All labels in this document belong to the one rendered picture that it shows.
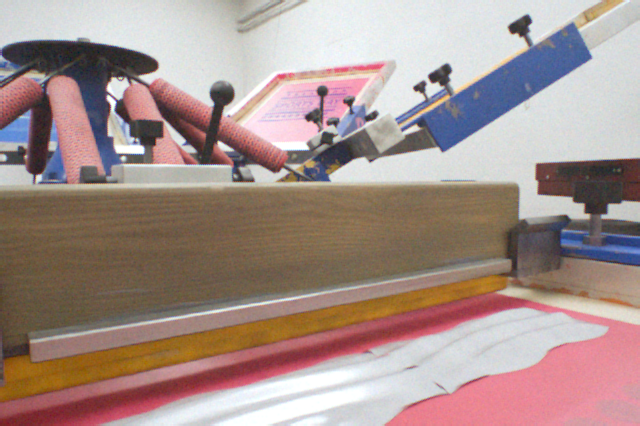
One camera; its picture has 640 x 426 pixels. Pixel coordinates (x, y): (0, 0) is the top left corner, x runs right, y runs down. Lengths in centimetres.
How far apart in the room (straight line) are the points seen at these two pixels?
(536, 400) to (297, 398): 12
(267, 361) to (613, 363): 20
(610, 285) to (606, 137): 193
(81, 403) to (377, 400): 14
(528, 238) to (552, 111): 208
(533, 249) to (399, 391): 24
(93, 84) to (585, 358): 98
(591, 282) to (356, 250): 25
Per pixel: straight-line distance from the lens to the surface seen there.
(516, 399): 27
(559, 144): 248
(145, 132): 56
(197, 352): 29
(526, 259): 45
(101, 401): 27
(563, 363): 32
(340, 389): 24
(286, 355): 31
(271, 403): 23
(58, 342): 24
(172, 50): 477
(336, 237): 31
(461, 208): 39
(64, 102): 88
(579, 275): 50
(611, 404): 28
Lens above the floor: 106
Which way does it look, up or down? 5 degrees down
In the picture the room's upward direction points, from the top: straight up
